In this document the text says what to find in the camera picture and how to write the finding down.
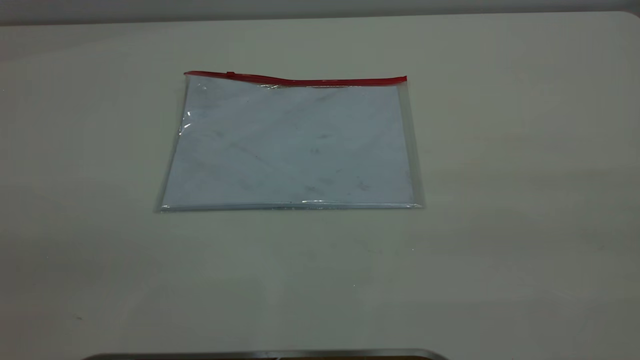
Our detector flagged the grey metal bar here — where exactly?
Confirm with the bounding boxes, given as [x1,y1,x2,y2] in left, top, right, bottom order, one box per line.
[82,349,449,360]

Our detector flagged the clear zip bag red zipper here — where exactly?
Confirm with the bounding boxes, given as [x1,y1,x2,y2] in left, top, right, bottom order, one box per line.
[154,70,425,215]

